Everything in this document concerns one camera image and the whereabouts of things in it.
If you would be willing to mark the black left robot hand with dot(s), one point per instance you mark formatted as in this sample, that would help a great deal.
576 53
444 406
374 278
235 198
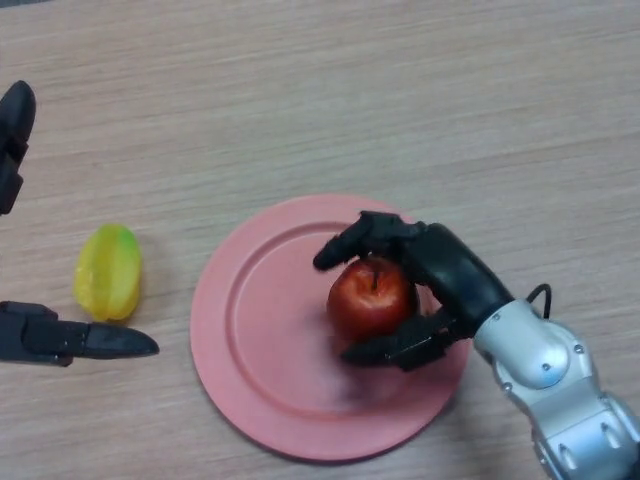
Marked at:
35 335

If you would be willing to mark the yellow green starfruit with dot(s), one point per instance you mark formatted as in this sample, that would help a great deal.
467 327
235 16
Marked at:
107 272

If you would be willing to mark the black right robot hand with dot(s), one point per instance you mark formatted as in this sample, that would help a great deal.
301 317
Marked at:
455 270

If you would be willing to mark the red apple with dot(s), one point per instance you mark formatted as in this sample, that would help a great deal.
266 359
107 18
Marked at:
370 300

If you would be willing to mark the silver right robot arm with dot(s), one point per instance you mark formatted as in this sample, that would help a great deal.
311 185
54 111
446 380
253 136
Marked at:
550 390

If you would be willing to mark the pink round plate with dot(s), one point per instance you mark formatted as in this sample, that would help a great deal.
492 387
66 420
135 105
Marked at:
260 325

